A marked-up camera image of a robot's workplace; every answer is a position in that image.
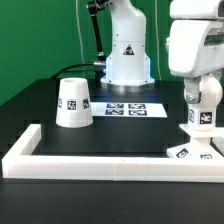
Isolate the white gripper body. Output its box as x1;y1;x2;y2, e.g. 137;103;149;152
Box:
168;20;224;78

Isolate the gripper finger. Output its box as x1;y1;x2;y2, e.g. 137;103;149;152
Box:
184;77;201;104

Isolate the white lamp bulb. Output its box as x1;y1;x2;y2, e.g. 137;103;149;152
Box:
188;75;223;131

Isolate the white lamp base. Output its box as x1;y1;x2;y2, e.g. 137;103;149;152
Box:
167;124;224;160

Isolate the white lamp shade cone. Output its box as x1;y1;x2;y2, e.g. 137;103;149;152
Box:
56;78;93;128

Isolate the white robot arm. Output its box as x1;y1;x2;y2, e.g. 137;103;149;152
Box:
101;0;224;104

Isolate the paper sheet with markers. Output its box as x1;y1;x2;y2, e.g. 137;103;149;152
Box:
91;102;167;118

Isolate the white U-shaped fence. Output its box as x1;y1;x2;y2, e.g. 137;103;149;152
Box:
2;124;224;183

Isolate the black cable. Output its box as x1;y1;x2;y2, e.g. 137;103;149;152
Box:
50;61;108;80

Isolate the thin white cable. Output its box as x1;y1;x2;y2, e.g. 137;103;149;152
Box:
75;0;86;79

